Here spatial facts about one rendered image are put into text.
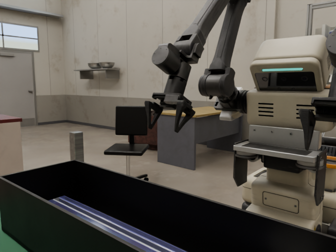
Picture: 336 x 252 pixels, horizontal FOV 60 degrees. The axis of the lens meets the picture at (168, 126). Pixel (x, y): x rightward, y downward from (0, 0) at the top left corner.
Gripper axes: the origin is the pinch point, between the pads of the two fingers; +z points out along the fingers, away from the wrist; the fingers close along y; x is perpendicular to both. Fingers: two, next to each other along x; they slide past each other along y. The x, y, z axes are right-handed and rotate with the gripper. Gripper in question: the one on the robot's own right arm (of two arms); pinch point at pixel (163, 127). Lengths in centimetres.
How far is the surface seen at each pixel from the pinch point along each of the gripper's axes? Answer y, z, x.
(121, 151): -188, -11, 162
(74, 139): -21.5, 9.9, -11.3
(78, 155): -21.3, 13.8, -8.3
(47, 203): 11.5, 23.3, -33.8
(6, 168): -231, 38, 70
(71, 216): 18.0, 23.3, -33.9
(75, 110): -746, -140, 441
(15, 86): -805, -142, 271
